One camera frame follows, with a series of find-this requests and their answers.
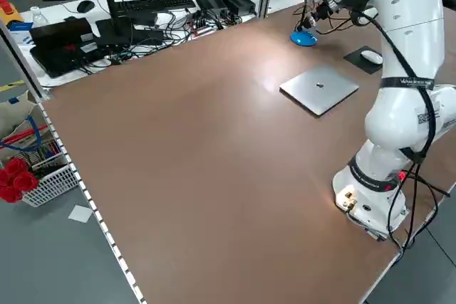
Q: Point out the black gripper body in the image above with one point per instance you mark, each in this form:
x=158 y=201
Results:
x=320 y=15

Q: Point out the red yellow emergency stop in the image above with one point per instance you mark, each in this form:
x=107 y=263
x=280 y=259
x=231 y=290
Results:
x=9 y=10

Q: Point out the blue white carton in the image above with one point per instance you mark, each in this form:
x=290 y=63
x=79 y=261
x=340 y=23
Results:
x=21 y=31

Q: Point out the clear water bottle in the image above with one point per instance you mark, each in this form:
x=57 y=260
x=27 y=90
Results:
x=38 y=19

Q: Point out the black keyboard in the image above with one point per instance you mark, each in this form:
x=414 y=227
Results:
x=160 y=2

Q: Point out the white paper bag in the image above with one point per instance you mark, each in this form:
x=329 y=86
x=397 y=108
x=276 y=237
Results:
x=14 y=111

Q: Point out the black computer mouse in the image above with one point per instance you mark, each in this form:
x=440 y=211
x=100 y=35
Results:
x=85 y=6

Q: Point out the grey closed laptop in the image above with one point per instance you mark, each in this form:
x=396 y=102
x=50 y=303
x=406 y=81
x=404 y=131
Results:
x=310 y=97

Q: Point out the white paper sheet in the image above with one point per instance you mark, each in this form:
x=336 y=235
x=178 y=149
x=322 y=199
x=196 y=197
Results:
x=81 y=213

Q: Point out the blue desk lamp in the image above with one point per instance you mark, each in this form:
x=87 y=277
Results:
x=301 y=38

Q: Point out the black open laptop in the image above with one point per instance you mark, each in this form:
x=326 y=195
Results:
x=60 y=51

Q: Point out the red stick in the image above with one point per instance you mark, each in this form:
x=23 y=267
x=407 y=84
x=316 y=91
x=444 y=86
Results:
x=21 y=135

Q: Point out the white computer mouse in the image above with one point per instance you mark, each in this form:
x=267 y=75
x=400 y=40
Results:
x=371 y=56

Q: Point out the red artificial flowers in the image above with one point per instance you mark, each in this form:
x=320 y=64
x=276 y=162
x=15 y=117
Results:
x=16 y=179

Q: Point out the black dock box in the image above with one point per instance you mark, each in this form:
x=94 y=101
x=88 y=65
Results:
x=142 y=19

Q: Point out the white plastic basket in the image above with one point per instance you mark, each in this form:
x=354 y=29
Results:
x=53 y=183

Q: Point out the black mouse pad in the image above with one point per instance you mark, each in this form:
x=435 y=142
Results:
x=356 y=59

